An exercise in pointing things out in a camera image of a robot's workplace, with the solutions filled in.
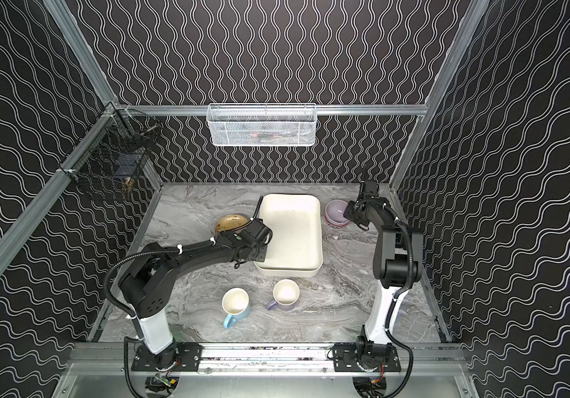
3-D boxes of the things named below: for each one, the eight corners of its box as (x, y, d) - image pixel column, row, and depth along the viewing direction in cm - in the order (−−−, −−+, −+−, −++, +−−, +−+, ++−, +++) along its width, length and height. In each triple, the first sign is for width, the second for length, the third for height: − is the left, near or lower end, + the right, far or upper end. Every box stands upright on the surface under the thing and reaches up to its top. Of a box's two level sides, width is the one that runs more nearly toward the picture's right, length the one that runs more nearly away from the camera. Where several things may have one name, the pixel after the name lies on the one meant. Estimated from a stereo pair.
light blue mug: (225, 333, 81) (217, 323, 73) (230, 300, 88) (223, 287, 80) (249, 333, 81) (244, 323, 73) (252, 300, 88) (248, 287, 80)
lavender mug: (269, 313, 85) (267, 304, 78) (270, 289, 90) (268, 279, 84) (300, 313, 85) (300, 304, 78) (299, 289, 90) (299, 278, 84)
